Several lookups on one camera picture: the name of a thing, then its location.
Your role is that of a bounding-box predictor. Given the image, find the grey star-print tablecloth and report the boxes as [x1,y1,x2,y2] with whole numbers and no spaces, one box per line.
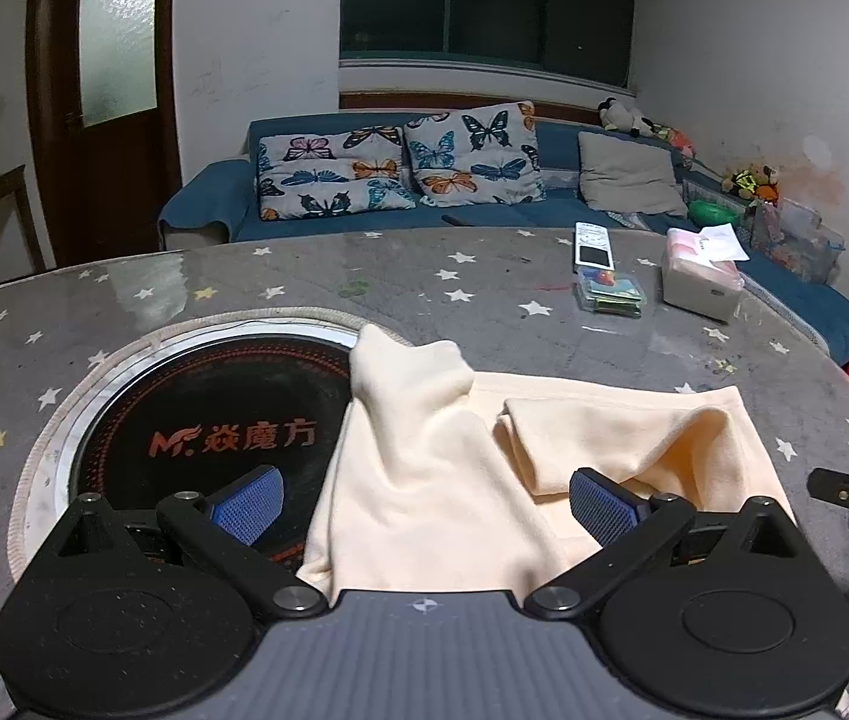
[0,229,849,720]

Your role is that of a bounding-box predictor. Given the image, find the black and white plush toy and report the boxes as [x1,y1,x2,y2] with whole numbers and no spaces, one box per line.
[598,97,654,137]

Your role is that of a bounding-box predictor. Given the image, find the white remote control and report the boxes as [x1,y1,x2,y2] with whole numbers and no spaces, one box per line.
[572,222,614,271]

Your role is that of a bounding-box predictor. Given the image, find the small clear box colourful contents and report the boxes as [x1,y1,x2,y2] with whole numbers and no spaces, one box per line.
[574,266,646,318]

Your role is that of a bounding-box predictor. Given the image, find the black round induction cooktop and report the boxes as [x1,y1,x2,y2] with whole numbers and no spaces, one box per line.
[64,336,365,567]

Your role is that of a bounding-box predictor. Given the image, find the butterfly print pillow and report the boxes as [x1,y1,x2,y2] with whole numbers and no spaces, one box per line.
[403,101,547,209]
[255,124,418,222]

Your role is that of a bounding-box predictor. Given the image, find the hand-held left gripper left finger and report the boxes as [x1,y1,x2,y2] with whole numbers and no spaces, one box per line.
[56,465,328,620]

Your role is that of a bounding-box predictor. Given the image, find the cream garment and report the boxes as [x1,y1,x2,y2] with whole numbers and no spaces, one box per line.
[295,324,796,595]

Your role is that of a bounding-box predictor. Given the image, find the yellow and orange plush toy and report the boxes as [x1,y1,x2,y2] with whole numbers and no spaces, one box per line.
[720,163,781,203]

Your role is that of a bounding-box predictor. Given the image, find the white tissue box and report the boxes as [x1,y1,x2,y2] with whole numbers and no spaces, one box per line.
[660,227,746,323]

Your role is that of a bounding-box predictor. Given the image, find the clear plastic storage box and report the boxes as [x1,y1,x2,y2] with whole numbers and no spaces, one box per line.
[750,199,845,286]

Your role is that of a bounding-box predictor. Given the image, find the brown wooden wall trim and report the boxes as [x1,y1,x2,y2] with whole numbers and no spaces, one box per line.
[339,88,599,125]

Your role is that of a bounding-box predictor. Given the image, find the pink plush toy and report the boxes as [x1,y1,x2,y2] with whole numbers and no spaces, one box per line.
[653,124,697,160]

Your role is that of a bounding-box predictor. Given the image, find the blue sofa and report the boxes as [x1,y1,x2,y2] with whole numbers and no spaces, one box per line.
[156,111,849,368]

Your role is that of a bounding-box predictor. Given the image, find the dark window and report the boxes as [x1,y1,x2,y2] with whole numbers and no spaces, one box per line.
[339,0,637,87]

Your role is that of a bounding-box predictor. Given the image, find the white paper slip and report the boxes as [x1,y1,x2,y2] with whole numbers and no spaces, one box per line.
[698,225,751,263]

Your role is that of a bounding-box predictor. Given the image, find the beige pillow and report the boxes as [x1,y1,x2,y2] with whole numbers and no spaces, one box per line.
[578,131,689,217]

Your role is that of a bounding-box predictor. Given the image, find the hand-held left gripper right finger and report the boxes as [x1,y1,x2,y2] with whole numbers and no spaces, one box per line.
[525,467,800,620]

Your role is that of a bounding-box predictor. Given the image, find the brown door with frosted glass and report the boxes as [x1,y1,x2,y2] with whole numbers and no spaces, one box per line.
[41,0,166,260]

